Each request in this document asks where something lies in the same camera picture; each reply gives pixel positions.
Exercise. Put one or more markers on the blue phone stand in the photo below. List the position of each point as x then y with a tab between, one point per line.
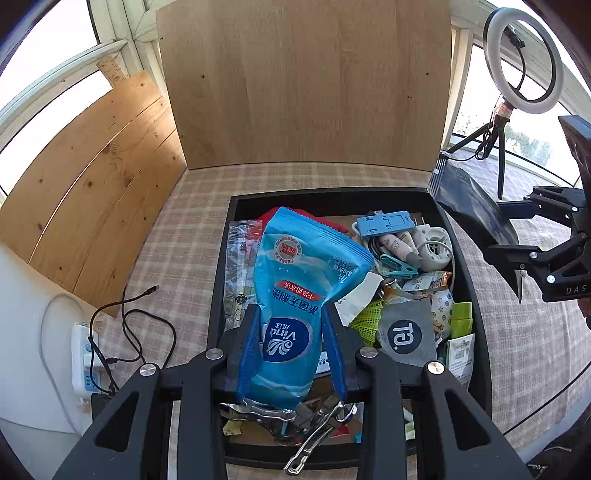
385	224

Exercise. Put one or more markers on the white round plastic gadget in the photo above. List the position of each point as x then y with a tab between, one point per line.
434	247

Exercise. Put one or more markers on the pine wood board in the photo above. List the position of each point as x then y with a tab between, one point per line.
92	194

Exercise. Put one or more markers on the white power strip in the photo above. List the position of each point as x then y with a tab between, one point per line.
83	360

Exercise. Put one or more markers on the black tripod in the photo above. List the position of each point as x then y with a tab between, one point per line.
501	152

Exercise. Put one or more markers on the white green carton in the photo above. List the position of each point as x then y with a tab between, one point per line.
459	357

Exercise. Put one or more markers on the red packet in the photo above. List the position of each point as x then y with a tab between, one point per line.
318	220

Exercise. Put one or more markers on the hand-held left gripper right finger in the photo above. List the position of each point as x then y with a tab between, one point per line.
334	357

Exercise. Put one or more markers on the pink tube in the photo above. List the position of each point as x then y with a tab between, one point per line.
399	248

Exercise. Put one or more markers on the yellow green mesh item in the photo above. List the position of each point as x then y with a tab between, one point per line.
367	323

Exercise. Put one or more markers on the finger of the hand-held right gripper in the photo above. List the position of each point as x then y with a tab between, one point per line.
545	201
517	258

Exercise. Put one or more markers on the teal clothespin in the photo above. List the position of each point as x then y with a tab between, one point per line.
397	268

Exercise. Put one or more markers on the clear plastic packet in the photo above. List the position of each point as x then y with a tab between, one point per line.
240	267

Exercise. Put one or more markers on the wooden ruler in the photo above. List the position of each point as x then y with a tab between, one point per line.
113	69

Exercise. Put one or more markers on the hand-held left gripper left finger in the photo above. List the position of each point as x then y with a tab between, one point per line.
249	353

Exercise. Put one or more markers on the black storage tray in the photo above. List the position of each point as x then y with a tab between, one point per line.
323	196

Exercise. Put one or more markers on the grey packet with black circle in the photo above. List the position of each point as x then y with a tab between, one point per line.
406	334

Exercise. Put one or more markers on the star printed packet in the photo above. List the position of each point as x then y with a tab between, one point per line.
442	314

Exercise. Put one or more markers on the plaid cloth desktop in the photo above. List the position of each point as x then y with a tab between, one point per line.
194	207

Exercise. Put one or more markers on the silver metal clip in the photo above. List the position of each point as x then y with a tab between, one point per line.
258	415
318	438

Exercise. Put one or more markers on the light wooden panel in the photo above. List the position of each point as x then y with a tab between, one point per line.
300	83

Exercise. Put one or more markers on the colourful snack packet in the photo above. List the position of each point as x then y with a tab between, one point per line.
429	281

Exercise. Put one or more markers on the green small packet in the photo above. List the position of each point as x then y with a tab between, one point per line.
461	321

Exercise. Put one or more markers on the blue tissue packet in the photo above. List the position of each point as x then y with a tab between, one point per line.
300	277

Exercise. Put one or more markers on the white printed packet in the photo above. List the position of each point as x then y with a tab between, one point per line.
358	300

